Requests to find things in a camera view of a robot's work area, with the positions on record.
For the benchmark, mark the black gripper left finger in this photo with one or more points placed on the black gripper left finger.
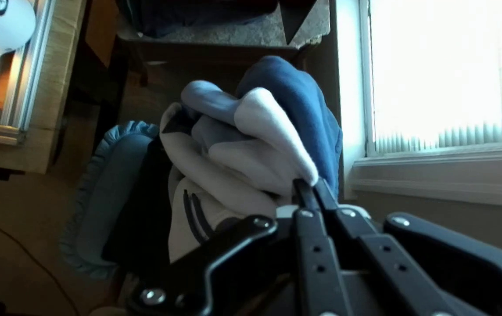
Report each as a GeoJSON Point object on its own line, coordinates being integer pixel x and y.
{"type": "Point", "coordinates": [322, 274]}

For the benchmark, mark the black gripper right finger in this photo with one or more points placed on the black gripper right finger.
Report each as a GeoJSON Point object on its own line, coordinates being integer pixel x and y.
{"type": "Point", "coordinates": [427, 263]}

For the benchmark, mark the white blue navy hoodie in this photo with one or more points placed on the white blue navy hoodie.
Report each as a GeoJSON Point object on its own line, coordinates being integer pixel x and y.
{"type": "Point", "coordinates": [245, 151]}

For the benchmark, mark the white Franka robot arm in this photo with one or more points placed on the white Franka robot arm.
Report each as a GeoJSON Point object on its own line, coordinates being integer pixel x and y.
{"type": "Point", "coordinates": [11, 26]}

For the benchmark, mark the blue ruffled seat cushion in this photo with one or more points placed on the blue ruffled seat cushion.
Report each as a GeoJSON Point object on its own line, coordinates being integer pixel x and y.
{"type": "Point", "coordinates": [95, 198]}

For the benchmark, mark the bright window with blinds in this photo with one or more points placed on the bright window with blinds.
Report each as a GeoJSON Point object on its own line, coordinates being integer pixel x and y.
{"type": "Point", "coordinates": [438, 70]}

